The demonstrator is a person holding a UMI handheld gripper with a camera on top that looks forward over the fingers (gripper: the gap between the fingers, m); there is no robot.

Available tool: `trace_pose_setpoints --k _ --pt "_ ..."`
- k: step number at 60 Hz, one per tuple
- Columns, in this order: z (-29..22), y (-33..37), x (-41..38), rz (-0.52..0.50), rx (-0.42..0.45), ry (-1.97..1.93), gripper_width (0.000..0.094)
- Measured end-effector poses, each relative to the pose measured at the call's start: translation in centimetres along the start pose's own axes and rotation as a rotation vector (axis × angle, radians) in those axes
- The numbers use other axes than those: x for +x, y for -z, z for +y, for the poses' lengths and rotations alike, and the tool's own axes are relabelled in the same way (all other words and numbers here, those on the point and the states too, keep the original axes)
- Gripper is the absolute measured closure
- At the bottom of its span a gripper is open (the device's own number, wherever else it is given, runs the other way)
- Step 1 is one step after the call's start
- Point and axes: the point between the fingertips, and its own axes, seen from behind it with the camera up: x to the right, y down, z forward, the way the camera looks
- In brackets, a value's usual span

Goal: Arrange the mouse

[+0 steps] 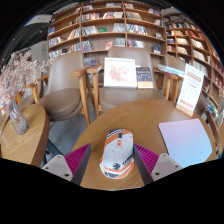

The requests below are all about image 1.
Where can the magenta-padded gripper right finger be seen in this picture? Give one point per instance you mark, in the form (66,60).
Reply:
(163,165)

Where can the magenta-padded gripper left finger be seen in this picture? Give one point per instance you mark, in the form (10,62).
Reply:
(58,165)

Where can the white orange patterned computer mouse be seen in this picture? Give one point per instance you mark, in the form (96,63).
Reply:
(116,155)

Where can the pink blue gradient mouse pad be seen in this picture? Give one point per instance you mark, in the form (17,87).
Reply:
(186,141)

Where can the round wooden side table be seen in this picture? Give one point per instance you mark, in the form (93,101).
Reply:
(21,143)

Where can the glass vase with pink blossoms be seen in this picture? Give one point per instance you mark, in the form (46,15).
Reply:
(16,118)

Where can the stack of colourful books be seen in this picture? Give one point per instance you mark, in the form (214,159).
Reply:
(211,107)

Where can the white sign on wooden base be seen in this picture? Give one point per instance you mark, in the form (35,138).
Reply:
(190,88)

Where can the dark covered book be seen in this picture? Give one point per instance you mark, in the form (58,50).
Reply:
(144,77)

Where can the white framed floral picture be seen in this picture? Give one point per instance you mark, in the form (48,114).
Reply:
(120,72)

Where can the curved wooden bookshelf unit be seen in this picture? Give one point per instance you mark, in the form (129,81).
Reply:
(195,43)

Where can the white hanging ceiling panel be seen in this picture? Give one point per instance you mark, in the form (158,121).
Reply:
(38,19)

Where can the wide wooden bookshelf unit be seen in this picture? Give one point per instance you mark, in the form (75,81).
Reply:
(106,25)

